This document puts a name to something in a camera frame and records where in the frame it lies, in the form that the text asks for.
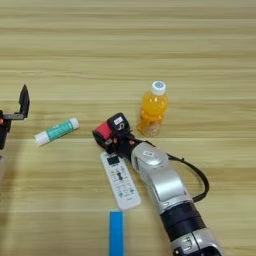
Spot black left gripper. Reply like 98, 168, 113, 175
0, 84, 31, 151

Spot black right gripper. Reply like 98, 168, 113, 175
92, 130, 136, 159

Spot red cube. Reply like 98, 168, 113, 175
94, 121, 114, 142

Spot green and white tube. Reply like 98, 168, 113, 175
34, 117, 80, 148

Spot orange juice bottle white cap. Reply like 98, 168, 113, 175
137, 80, 170, 138

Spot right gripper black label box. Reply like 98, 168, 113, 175
107, 112, 130, 136

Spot white remote control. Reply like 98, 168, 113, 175
99, 151, 142, 211

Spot blue tape strip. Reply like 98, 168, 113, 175
109, 210, 125, 256

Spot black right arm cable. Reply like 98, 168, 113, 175
143, 139, 210, 204

